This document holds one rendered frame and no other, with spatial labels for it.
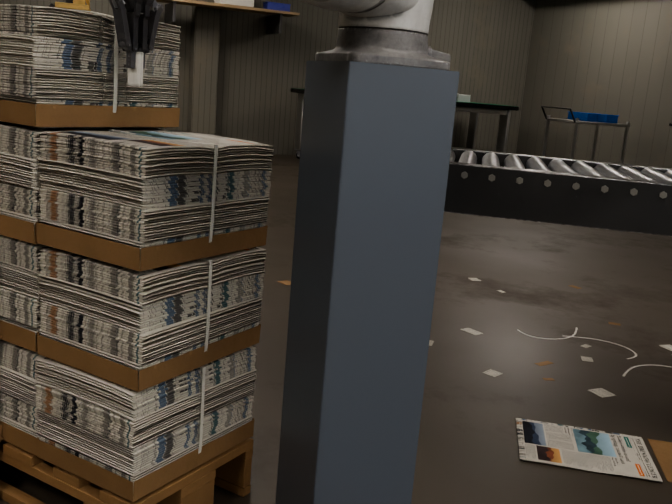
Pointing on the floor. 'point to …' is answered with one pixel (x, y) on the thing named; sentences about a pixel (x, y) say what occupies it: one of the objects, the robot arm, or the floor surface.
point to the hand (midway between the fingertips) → (135, 69)
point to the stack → (130, 304)
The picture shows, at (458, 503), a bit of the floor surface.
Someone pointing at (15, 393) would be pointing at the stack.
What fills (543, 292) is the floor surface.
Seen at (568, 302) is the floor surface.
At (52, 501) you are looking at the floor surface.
